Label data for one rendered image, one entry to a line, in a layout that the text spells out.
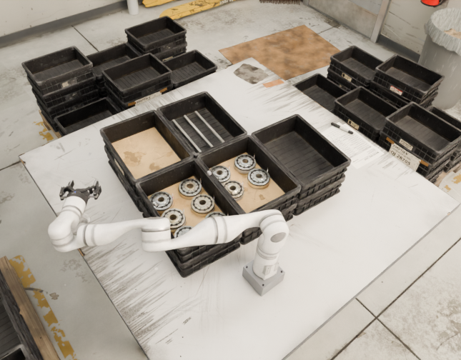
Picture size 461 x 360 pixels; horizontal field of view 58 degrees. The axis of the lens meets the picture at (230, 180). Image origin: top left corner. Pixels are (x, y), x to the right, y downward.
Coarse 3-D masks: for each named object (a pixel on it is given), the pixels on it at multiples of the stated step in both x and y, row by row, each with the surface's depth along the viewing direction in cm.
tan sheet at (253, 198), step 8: (232, 160) 201; (232, 168) 198; (256, 168) 199; (232, 176) 194; (240, 176) 195; (248, 184) 191; (272, 184) 192; (248, 192) 188; (256, 192) 189; (264, 192) 189; (272, 192) 189; (280, 192) 189; (240, 200) 185; (248, 200) 185; (256, 200) 186; (264, 200) 186; (248, 208) 182; (256, 208) 183
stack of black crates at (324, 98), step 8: (304, 80) 326; (312, 80) 333; (320, 80) 333; (328, 80) 327; (296, 88) 318; (304, 88) 332; (312, 88) 337; (320, 88) 337; (328, 88) 331; (336, 88) 324; (312, 96) 329; (320, 96) 329; (328, 96) 330; (336, 96) 328; (320, 104) 306; (328, 104) 323
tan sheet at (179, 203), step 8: (192, 176) 193; (176, 184) 190; (168, 192) 187; (176, 192) 187; (176, 200) 184; (184, 200) 184; (176, 208) 181; (184, 208) 181; (216, 208) 182; (192, 216) 178; (192, 224) 176
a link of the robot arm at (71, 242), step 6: (84, 228) 134; (72, 234) 137; (78, 234) 133; (84, 234) 133; (60, 240) 133; (66, 240) 134; (72, 240) 137; (78, 240) 133; (84, 240) 133; (54, 246) 135; (60, 246) 135; (66, 246) 135; (72, 246) 135; (78, 246) 135
